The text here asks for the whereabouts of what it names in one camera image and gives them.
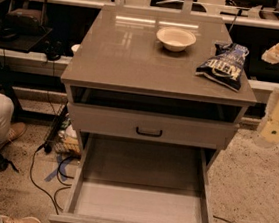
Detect blue tape cross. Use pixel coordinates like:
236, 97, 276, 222
44, 155, 72, 182

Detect black headphones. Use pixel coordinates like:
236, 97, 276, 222
44, 40, 63, 62

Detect white paper bowl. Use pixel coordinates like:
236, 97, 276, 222
156, 26, 196, 52

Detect black drawer handle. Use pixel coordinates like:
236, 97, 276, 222
135, 126, 163, 138

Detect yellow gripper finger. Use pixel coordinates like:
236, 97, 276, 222
254, 118, 279, 148
261, 43, 279, 64

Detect white cup behind cabinet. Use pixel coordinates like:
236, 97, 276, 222
71, 44, 80, 54

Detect tan shoe upper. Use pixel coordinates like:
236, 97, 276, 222
0, 122, 26, 149

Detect black cable on floor left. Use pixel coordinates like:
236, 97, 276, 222
25, 141, 78, 216

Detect tan shoe lower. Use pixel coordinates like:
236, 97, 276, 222
1, 216, 41, 223

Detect tan shoe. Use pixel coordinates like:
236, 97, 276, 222
1, 216, 41, 223
0, 122, 26, 149

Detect wire basket with items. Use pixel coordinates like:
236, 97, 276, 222
42, 105, 81, 157

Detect black bag on shelf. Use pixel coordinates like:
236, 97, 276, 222
4, 0, 47, 36

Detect grey drawer cabinet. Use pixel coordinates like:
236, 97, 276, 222
43, 0, 266, 223

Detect blue chip bag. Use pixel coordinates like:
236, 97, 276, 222
195, 43, 249, 91

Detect open grey middle drawer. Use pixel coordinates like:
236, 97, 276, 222
49, 135, 213, 223

